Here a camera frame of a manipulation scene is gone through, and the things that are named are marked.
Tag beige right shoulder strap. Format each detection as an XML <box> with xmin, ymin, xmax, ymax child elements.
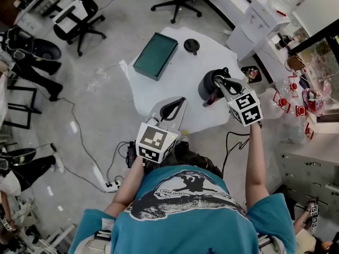
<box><xmin>256</xmin><ymin>233</ymin><xmax>286</xmax><ymax>254</ymax></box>

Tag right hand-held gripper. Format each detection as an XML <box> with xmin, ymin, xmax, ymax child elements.
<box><xmin>213</xmin><ymin>77</ymin><xmax>263</xmax><ymax>128</ymax></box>

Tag white shelf unit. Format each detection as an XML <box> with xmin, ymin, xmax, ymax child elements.
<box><xmin>14</xmin><ymin>0</ymin><xmax>72</xmax><ymax>31</ymax></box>

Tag black metal stool frame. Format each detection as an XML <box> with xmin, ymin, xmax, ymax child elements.
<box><xmin>2</xmin><ymin>86</ymin><xmax>42</xmax><ymax>130</ymax></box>

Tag clear water jug red cap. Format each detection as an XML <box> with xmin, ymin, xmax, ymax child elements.
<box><xmin>280</xmin><ymin>115</ymin><xmax>316</xmax><ymax>145</ymax></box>
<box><xmin>275</xmin><ymin>79</ymin><xmax>299</xmax><ymax>95</ymax></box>
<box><xmin>259</xmin><ymin>87</ymin><xmax>292</xmax><ymax>120</ymax></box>

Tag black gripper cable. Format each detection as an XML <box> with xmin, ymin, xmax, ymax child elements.
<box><xmin>221</xmin><ymin>131</ymin><xmax>251</xmax><ymax>169</ymax></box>

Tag beige left shoulder strap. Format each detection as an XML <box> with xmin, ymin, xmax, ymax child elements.
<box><xmin>79</xmin><ymin>217</ymin><xmax>116</xmax><ymax>254</ymax></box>

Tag white-backed black office chair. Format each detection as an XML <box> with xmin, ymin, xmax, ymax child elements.
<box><xmin>52</xmin><ymin>0</ymin><xmax>107</xmax><ymax>57</ymax></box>

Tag white power strip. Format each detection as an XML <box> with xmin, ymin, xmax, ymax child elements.
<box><xmin>92</xmin><ymin>162</ymin><xmax>122</xmax><ymax>193</ymax></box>

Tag grey filing cabinet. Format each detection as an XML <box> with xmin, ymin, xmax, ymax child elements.
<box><xmin>275</xmin><ymin>141</ymin><xmax>339</xmax><ymax>208</ymax></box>

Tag black floor cable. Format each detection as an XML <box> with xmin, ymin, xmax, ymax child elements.
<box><xmin>57</xmin><ymin>96</ymin><xmax>112</xmax><ymax>187</ymax></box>

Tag dark green box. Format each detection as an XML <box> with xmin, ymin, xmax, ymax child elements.
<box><xmin>132</xmin><ymin>32</ymin><xmax>179</xmax><ymax>81</ymax></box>

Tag white water dispenser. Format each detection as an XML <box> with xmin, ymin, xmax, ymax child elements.
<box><xmin>226</xmin><ymin>0</ymin><xmax>313</xmax><ymax>62</ymax></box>

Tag red glass bowl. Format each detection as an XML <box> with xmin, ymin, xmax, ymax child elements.
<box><xmin>301</xmin><ymin>88</ymin><xmax>325</xmax><ymax>115</ymax></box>

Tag brown woven basket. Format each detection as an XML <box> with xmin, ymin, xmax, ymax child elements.
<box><xmin>286</xmin><ymin>56</ymin><xmax>305</xmax><ymax>71</ymax></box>

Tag person's left forearm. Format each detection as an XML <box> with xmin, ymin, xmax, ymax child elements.
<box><xmin>103</xmin><ymin>157</ymin><xmax>145</xmax><ymax>218</ymax></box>

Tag black thermos flask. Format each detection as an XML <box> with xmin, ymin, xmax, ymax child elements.
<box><xmin>275</xmin><ymin>35</ymin><xmax>295</xmax><ymax>50</ymax></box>

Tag person's teal printed shirt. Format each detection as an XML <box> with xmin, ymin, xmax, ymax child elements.
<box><xmin>68</xmin><ymin>165</ymin><xmax>297</xmax><ymax>254</ymax></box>

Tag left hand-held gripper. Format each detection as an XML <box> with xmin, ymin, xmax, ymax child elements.
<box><xmin>135</xmin><ymin>96</ymin><xmax>188</xmax><ymax>164</ymax></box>

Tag black round lid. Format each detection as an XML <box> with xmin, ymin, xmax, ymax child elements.
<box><xmin>183</xmin><ymin>38</ymin><xmax>201</xmax><ymax>56</ymax></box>

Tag person's dark trousers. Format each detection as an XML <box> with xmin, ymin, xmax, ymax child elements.
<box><xmin>144</xmin><ymin>139</ymin><xmax>223</xmax><ymax>179</ymax></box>

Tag person's right forearm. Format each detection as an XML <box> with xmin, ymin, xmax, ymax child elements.
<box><xmin>245</xmin><ymin>120</ymin><xmax>270</xmax><ymax>214</ymax></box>

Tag beige shoulder strap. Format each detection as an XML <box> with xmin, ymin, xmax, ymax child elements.
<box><xmin>256</xmin><ymin>233</ymin><xmax>286</xmax><ymax>254</ymax></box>
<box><xmin>79</xmin><ymin>217</ymin><xmax>116</xmax><ymax>254</ymax></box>

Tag black battery pack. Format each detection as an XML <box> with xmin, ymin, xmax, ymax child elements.
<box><xmin>127</xmin><ymin>141</ymin><xmax>137</xmax><ymax>169</ymax></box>

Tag white octagonal table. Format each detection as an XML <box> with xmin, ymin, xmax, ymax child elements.
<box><xmin>119</xmin><ymin>26</ymin><xmax>246</xmax><ymax>134</ymax></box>

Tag black trash bin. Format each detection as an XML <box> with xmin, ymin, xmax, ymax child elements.
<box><xmin>240</xmin><ymin>65</ymin><xmax>263</xmax><ymax>84</ymax></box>

